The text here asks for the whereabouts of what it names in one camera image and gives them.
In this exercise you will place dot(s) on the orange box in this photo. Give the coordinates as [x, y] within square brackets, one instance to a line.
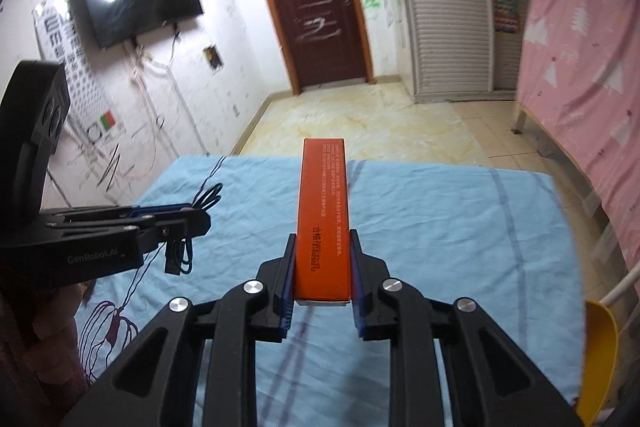
[322, 217]

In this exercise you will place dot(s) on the eye chart poster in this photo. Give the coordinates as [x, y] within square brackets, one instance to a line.
[80, 82]

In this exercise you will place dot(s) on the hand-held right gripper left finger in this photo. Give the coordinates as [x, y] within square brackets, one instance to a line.
[287, 287]

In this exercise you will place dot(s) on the white louvered wardrobe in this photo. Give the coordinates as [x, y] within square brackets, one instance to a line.
[445, 7]

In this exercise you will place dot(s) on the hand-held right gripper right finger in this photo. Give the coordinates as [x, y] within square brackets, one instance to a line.
[356, 287]

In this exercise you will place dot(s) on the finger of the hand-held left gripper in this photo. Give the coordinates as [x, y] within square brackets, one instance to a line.
[185, 224]
[90, 214]

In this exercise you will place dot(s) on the wall socket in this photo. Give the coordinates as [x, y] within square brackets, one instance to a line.
[213, 58]

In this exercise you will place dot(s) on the person's left hand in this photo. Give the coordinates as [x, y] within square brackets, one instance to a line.
[55, 307]

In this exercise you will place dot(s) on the pink tree print curtain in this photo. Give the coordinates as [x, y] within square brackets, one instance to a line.
[575, 57]

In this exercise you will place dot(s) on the blue striped blanket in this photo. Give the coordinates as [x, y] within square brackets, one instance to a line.
[425, 232]

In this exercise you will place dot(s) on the wooden bed frame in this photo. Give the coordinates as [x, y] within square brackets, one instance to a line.
[521, 117]

